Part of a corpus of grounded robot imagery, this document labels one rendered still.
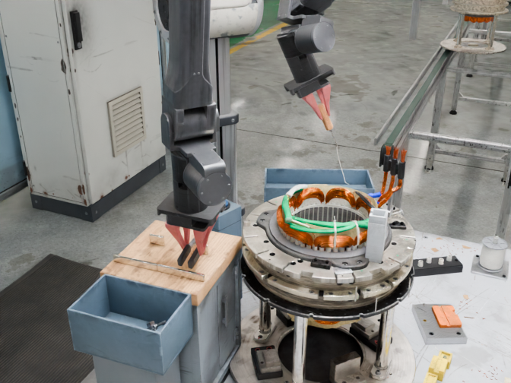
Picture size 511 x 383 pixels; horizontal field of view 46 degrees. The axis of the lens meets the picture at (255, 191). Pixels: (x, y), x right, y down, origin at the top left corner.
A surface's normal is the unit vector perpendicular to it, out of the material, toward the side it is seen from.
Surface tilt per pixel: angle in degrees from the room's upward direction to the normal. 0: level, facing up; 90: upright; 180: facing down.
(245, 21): 111
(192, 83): 99
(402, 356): 0
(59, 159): 94
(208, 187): 94
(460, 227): 0
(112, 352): 90
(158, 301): 90
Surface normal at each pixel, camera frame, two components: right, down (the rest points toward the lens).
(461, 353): 0.00, -0.89
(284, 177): -0.03, 0.45
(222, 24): 0.46, 0.69
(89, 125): 0.92, 0.18
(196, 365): -0.36, 0.42
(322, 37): 0.57, 0.11
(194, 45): 0.48, 0.52
